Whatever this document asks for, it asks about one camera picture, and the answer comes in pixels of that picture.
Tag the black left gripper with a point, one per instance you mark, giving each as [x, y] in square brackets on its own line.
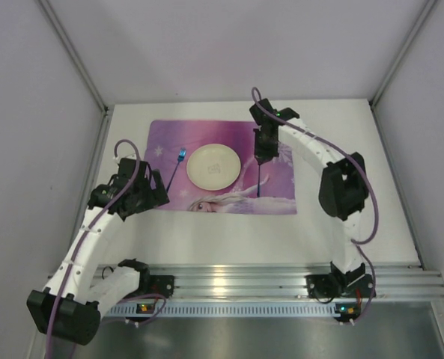
[153, 185]

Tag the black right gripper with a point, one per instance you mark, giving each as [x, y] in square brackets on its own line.
[264, 152]

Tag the blue metal spoon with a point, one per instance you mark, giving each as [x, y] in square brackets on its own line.
[259, 181]

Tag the purple printed placemat cloth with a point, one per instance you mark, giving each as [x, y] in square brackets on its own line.
[166, 137]

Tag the cream round plate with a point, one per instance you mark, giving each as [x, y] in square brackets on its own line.
[213, 167]

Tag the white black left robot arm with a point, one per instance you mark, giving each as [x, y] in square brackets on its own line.
[70, 306]

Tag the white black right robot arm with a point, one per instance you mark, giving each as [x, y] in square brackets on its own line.
[342, 190]

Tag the aluminium corner frame post left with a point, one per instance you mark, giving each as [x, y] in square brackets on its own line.
[61, 33]

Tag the aluminium corner frame post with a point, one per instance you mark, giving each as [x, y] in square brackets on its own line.
[61, 33]
[422, 17]

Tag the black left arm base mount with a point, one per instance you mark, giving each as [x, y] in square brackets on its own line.
[158, 283]

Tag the aluminium rail front frame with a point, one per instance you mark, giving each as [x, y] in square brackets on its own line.
[209, 269]

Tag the grey slotted cable duct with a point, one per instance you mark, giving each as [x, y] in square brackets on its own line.
[145, 309]

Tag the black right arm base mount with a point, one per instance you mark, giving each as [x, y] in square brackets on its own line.
[337, 285]

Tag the aluminium corner frame post right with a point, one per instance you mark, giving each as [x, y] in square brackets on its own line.
[422, 17]

